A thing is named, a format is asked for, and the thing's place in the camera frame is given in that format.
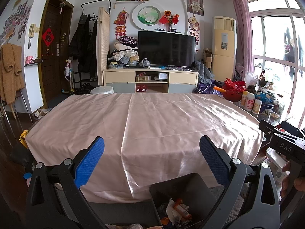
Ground orange wrapper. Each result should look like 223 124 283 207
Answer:
173 198 192 221

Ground black trash bin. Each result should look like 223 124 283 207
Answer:
149 173 216 228

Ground person's right hand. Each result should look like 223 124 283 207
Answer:
280 160 305 199

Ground white pink-label canister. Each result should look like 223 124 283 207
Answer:
244 92 255 112

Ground yellow-label white canister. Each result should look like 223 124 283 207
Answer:
240 90 248 108

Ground red plastic basket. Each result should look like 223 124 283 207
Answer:
213 79 247 102

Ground pink window curtain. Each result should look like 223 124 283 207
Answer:
233 0 254 79

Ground pink satin tablecloth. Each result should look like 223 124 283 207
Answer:
25 93 263 203

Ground beige standing air conditioner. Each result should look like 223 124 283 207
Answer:
211 17 237 82

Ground white round stool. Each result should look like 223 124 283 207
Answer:
90 86 114 95

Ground brown hanging towel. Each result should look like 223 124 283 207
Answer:
1 43 25 104

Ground beige TV cabinet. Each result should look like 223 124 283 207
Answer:
103 68 198 94

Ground black flat television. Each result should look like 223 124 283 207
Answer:
137 31 195 66

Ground pile of clothes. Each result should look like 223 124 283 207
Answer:
108 36 150 69

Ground dark brown door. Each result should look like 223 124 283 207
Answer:
38 0 73 108

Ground round lotus wall picture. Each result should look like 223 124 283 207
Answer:
132 2 164 31

